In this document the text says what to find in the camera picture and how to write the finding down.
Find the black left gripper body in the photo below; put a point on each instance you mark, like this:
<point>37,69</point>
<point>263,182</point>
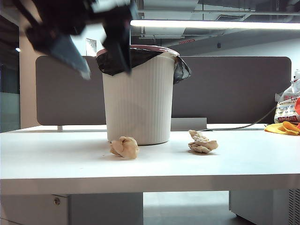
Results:
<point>63,18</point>

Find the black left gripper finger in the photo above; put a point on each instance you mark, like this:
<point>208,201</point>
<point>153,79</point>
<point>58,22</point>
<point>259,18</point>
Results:
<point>70,56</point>
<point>119,47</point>

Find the round brown paper ball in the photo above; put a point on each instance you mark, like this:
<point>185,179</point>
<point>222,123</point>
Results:
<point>126,147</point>

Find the layered brown paper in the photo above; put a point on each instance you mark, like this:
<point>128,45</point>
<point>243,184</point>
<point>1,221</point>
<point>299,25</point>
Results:
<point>202,146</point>

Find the black plastic trash bag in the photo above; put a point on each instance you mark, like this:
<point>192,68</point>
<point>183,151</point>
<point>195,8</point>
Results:
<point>145,57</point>

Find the white ribbed trash can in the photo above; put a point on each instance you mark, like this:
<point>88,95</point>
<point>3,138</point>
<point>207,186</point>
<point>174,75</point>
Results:
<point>138,105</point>

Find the grey desk partition panel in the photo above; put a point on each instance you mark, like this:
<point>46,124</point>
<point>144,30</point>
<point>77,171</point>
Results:
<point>70,98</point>

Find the small round lamp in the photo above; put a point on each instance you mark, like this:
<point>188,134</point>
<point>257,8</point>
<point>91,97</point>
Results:
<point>18,49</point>

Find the red ceiling sign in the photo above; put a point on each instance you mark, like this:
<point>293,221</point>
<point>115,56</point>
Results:
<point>187,41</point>

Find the long ceiling light strip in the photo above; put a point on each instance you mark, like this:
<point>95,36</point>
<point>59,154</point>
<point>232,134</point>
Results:
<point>211,24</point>

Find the ceiling air vent grille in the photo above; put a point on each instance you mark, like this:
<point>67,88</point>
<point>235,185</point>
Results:
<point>230,17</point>

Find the silver cabinet lock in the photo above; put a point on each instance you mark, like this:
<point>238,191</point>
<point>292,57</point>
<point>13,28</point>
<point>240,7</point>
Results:
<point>57,201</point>

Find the white drawer cabinet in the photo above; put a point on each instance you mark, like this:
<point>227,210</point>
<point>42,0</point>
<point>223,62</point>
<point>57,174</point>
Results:
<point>105,208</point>

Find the yellow cloth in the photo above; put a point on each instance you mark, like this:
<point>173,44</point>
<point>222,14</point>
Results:
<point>276,128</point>

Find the printed plastic snack bag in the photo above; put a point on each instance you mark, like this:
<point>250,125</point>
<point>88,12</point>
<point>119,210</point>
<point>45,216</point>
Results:
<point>286,110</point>

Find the orange red plastic item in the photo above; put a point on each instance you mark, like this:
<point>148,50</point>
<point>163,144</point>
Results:
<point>298,105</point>

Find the white cabinet with vent grille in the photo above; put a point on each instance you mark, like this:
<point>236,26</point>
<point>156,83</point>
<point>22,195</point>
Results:
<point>257,204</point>

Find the silver wall plate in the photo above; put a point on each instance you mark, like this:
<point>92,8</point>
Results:
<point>92,47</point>

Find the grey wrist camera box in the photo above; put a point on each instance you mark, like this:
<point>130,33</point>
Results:
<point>110,5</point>

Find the white partition bracket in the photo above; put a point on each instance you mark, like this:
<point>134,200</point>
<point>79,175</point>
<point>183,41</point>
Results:
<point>60,128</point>

